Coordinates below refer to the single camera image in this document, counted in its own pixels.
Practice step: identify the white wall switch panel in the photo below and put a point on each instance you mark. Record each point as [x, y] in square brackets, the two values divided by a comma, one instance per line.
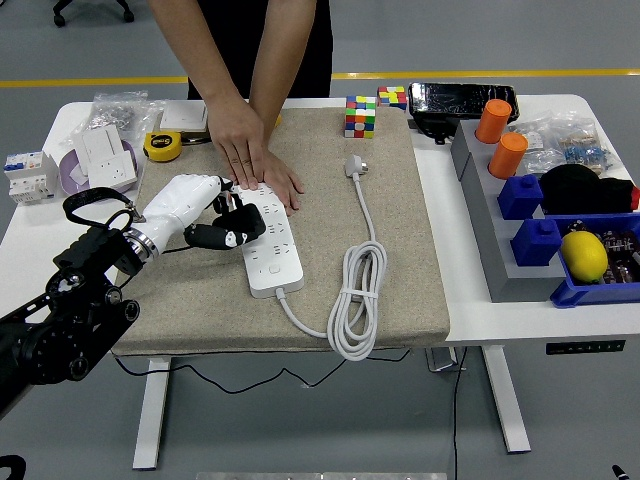
[182, 117]

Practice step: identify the clear bag small parts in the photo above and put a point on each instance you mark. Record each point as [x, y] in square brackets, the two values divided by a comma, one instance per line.
[540, 157]

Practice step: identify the yellow tape measure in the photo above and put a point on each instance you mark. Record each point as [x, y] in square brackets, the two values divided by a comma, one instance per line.
[162, 146]

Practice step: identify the clear bag of resistors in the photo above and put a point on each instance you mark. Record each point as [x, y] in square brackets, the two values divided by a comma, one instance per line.
[585, 147]

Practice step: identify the large colourful puzzle cube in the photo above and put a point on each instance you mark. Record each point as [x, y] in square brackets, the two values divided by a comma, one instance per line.
[360, 117]

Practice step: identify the person's left forearm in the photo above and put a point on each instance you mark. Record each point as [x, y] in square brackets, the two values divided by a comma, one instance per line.
[285, 60]

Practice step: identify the black plug adapter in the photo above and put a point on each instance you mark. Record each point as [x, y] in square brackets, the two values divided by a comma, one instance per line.
[250, 220]

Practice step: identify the person's right forearm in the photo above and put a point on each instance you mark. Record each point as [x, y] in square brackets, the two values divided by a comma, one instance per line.
[195, 45]

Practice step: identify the dark flat metal object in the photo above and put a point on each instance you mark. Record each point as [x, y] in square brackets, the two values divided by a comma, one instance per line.
[195, 139]

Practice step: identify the plain white wall plate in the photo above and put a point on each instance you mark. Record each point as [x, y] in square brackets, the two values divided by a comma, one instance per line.
[100, 142]

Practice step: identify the purple bowl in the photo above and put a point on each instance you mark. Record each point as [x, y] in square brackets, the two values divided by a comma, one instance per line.
[75, 190]

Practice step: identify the yellow lemon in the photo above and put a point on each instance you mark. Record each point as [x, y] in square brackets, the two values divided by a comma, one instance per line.
[584, 257]

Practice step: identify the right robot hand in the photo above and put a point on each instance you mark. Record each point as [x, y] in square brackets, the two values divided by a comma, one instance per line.
[620, 475]

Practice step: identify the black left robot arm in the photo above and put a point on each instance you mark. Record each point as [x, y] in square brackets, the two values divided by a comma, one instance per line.
[75, 320]

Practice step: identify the clear bag metal parts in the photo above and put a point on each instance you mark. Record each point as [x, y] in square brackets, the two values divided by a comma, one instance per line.
[117, 115]

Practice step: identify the blue plastic bin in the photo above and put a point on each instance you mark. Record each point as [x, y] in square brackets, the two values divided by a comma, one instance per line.
[590, 295]

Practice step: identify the black office chair base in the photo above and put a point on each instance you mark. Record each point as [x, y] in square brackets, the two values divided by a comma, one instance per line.
[59, 19]

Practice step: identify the white power strip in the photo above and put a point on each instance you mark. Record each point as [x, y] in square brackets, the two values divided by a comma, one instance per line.
[272, 270]

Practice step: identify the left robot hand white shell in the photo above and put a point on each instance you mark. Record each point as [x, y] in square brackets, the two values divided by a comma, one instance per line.
[185, 200]

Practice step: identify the black fabric bundle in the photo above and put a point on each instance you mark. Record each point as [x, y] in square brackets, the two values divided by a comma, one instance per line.
[580, 190]

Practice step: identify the black table control panel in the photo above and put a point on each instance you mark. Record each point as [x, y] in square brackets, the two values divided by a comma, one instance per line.
[585, 347]

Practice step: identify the person's torso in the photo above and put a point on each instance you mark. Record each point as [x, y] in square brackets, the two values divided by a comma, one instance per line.
[240, 30]

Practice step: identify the blue peg block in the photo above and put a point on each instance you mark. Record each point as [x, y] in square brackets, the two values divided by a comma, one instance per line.
[535, 242]
[520, 197]

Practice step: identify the black device stand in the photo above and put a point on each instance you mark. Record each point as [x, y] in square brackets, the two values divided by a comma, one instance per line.
[435, 130]

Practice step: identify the white circuit breaker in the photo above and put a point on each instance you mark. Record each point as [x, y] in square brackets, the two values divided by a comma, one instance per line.
[30, 177]

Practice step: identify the white table leg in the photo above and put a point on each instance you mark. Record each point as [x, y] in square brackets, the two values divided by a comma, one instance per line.
[505, 400]
[150, 415]

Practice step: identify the black glossy flat device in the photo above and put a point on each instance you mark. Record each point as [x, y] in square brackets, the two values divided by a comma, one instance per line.
[460, 100]

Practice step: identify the dark cylinders bundle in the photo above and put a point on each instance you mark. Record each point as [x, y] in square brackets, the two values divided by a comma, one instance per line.
[620, 250]

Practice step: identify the person's left hand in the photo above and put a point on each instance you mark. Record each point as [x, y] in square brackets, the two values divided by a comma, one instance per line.
[284, 182]

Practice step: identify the person's right hand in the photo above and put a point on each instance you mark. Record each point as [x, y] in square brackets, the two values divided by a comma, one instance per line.
[240, 140]

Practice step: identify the small colourful puzzle cube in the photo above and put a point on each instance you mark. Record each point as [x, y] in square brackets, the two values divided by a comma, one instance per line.
[391, 97]

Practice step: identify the grey-brown mat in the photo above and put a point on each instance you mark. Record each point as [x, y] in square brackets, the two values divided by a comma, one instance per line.
[325, 225]

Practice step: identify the orange cylinder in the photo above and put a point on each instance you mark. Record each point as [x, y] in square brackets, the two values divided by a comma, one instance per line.
[492, 120]
[507, 155]

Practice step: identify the white wall socket plate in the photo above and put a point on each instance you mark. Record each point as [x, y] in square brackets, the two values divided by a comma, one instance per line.
[115, 172]

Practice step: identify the grey stepped peg base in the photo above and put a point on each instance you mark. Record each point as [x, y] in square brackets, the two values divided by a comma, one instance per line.
[500, 250]

